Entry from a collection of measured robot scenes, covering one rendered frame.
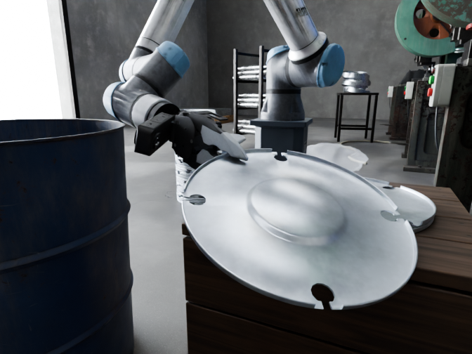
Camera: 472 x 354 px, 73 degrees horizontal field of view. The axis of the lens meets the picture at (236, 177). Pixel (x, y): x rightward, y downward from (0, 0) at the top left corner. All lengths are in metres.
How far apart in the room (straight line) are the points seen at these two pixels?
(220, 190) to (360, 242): 0.18
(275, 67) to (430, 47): 3.18
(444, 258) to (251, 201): 0.23
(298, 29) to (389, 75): 6.76
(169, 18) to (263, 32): 7.37
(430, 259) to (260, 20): 7.98
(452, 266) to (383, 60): 7.32
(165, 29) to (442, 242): 0.70
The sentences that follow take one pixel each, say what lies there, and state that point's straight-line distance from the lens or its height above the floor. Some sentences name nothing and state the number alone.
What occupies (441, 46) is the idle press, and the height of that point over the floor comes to 1.01.
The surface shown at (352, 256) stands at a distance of 0.38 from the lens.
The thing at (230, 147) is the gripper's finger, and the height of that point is 0.46.
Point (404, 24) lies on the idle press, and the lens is 4.15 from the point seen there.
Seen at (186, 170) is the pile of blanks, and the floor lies 0.18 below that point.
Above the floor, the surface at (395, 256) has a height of 0.36.
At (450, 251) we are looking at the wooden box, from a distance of 0.48.
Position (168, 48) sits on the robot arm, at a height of 0.63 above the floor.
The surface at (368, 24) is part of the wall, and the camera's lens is 7.78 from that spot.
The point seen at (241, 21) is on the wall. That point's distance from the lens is 8.44.
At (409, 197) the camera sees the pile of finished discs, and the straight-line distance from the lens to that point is 0.64.
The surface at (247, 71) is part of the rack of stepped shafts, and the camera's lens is 3.25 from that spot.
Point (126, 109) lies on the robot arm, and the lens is 0.65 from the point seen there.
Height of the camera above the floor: 0.54
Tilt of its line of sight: 15 degrees down
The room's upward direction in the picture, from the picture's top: straight up
